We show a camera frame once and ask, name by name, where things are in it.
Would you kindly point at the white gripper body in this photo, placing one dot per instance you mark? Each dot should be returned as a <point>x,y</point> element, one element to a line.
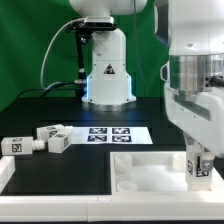
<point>203,120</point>

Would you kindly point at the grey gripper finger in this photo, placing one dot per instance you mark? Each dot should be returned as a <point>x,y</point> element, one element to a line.
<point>192,146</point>
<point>206,161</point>

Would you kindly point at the white square table top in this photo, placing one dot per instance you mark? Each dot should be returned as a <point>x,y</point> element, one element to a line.
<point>148,172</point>

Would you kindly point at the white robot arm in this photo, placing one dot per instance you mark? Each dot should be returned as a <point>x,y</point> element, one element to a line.
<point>193,30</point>

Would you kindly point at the white paper marker sheet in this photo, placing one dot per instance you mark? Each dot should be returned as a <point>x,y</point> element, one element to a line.
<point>111,135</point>

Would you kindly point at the white U-shaped fence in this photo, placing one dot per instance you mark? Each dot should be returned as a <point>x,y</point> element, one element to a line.
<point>133,206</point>

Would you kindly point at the green backdrop curtain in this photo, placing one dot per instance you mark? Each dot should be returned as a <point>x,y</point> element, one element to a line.
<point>29,51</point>

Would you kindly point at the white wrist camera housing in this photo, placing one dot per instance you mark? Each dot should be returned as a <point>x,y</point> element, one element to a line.
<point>165,72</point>

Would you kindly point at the grey camera on stand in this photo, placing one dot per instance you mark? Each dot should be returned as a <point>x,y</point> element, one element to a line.
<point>98,22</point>

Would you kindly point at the black camera stand pole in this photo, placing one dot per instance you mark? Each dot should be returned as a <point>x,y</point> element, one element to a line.
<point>82,37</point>

